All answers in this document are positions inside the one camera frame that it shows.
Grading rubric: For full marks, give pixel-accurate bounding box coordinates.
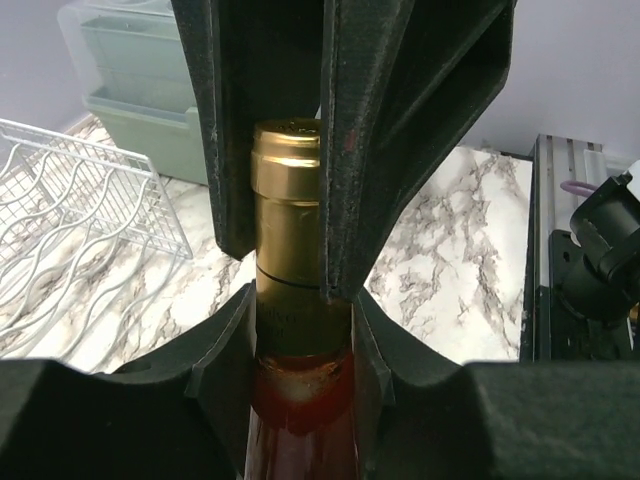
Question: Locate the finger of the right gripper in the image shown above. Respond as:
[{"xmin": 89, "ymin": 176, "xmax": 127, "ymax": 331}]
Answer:
[
  {"xmin": 172, "ymin": 0, "xmax": 324, "ymax": 260},
  {"xmin": 320, "ymin": 1, "xmax": 515, "ymax": 301}
]

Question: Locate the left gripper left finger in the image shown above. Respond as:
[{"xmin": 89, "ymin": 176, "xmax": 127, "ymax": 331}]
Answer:
[{"xmin": 1, "ymin": 284, "xmax": 255, "ymax": 479}]

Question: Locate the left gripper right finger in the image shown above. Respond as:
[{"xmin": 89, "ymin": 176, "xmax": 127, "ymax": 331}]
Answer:
[{"xmin": 354, "ymin": 291, "xmax": 639, "ymax": 479}]

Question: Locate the red wine bottle gold cap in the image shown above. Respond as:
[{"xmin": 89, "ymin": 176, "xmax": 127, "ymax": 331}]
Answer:
[{"xmin": 244, "ymin": 118, "xmax": 359, "ymax": 479}]

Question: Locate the translucent plastic storage box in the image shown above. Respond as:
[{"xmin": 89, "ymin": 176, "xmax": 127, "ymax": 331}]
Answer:
[{"xmin": 58, "ymin": 1, "xmax": 207, "ymax": 184}]

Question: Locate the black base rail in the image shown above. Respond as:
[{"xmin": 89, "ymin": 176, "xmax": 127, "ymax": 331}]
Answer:
[{"xmin": 520, "ymin": 160, "xmax": 639, "ymax": 361}]

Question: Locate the aluminium frame rail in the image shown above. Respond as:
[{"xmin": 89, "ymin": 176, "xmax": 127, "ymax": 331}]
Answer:
[{"xmin": 527, "ymin": 134, "xmax": 635, "ymax": 287}]

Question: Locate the white wire wine rack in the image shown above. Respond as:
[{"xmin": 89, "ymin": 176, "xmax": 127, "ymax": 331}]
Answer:
[{"xmin": 1, "ymin": 119, "xmax": 193, "ymax": 358}]

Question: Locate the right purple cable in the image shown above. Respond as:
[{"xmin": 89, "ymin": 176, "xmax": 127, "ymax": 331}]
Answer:
[{"xmin": 562, "ymin": 179, "xmax": 596, "ymax": 199}]

